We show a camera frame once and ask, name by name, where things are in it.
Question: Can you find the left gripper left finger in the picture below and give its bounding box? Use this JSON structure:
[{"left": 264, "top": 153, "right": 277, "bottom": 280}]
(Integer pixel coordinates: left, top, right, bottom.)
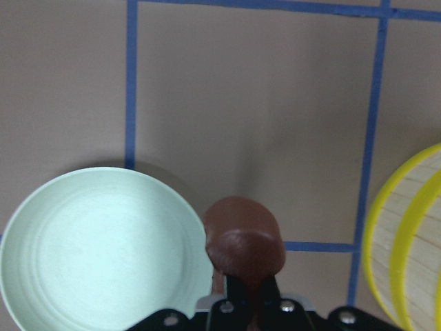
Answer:
[{"left": 225, "top": 275, "right": 248, "bottom": 305}]

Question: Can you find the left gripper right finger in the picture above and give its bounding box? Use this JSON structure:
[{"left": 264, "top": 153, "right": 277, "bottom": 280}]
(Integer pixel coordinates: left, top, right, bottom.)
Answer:
[{"left": 258, "top": 276, "right": 280, "bottom": 305}]

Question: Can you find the brown bun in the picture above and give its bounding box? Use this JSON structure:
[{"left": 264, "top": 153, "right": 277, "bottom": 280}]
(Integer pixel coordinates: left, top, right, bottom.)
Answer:
[{"left": 202, "top": 196, "right": 287, "bottom": 331}]

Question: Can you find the yellow steamer layer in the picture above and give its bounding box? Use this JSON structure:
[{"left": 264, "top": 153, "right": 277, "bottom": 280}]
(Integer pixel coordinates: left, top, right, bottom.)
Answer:
[
  {"left": 362, "top": 144, "right": 440, "bottom": 330},
  {"left": 389, "top": 172, "right": 440, "bottom": 330}
]

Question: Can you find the light green plate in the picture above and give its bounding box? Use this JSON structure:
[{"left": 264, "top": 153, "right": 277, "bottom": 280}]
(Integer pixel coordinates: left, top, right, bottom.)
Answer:
[{"left": 1, "top": 167, "right": 213, "bottom": 330}]

